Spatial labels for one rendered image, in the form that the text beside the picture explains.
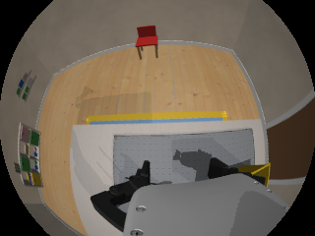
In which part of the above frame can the grey perforated base plate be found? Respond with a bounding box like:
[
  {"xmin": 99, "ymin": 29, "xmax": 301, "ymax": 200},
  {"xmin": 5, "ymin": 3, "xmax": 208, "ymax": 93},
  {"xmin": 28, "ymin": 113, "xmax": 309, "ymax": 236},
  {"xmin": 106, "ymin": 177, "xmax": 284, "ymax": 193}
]
[{"xmin": 113, "ymin": 128, "xmax": 255, "ymax": 185}]

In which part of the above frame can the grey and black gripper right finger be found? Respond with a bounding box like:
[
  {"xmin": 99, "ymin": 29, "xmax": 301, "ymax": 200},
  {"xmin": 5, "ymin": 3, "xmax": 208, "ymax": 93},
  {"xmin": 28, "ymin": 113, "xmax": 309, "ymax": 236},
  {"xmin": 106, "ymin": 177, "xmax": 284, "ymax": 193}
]
[{"xmin": 208, "ymin": 157, "xmax": 266, "ymax": 185}]

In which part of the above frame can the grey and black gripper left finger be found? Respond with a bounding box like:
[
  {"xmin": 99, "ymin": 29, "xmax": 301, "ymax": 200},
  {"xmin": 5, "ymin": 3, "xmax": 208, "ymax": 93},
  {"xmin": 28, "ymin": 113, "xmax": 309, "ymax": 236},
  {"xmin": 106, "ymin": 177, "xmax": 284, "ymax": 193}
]
[{"xmin": 91, "ymin": 160, "xmax": 151, "ymax": 232}]

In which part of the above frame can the olive-yellow open-top bin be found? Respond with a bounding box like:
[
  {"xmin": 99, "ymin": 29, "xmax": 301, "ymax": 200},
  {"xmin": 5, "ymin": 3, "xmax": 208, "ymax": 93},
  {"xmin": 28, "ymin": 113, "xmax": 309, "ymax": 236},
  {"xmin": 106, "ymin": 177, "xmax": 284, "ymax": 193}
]
[{"xmin": 237, "ymin": 162, "xmax": 271, "ymax": 187}]

